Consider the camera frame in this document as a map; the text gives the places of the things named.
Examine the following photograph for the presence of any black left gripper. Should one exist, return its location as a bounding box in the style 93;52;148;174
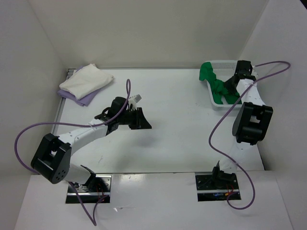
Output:
118;107;152;130

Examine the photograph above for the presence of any green t shirt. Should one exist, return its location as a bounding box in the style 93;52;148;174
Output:
199;62;239;104

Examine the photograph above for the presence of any purple t shirt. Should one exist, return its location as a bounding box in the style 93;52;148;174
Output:
57;66;99;107

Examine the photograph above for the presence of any white t shirt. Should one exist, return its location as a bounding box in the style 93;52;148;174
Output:
59;64;114;100

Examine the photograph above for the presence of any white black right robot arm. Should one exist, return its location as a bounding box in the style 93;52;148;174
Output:
210;60;273;189

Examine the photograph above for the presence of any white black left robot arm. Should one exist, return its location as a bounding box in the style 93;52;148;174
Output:
31;94;152;192

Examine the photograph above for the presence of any white plastic laundry basket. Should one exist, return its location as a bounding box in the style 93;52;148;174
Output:
202;59;261;111

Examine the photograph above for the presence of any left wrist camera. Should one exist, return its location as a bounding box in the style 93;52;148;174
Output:
129;94;142;103

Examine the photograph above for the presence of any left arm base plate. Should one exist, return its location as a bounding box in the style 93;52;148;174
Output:
65;174;112;204

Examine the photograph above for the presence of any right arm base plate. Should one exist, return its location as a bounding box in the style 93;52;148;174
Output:
195;173;241;202

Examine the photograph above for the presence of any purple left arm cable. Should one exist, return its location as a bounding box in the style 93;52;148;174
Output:
14;79;131;226

